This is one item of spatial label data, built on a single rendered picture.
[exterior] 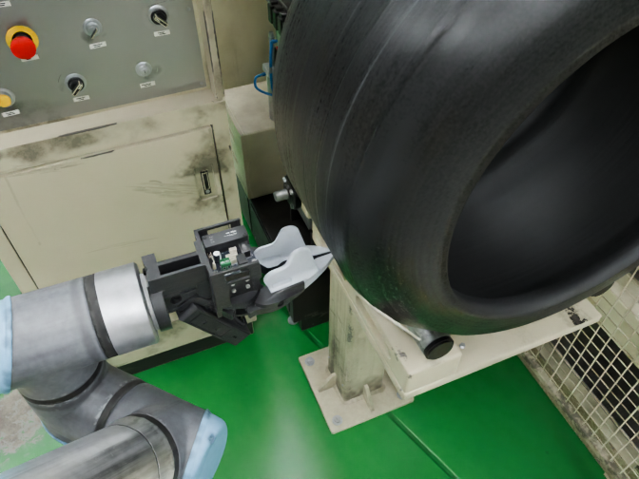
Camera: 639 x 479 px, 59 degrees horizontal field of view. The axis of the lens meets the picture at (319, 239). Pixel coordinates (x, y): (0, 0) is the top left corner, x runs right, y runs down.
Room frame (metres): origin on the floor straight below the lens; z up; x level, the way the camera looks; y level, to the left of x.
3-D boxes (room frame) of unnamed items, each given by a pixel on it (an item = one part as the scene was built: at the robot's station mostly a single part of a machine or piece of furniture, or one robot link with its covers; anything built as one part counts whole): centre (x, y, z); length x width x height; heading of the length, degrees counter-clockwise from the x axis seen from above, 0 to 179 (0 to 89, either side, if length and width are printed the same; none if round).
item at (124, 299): (0.35, 0.20, 1.08); 0.10 x 0.05 x 0.09; 23
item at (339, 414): (0.85, -0.11, 0.02); 0.27 x 0.27 x 0.04; 23
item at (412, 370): (0.57, -0.10, 0.84); 0.36 x 0.09 x 0.06; 23
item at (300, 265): (0.41, 0.02, 1.08); 0.09 x 0.03 x 0.06; 113
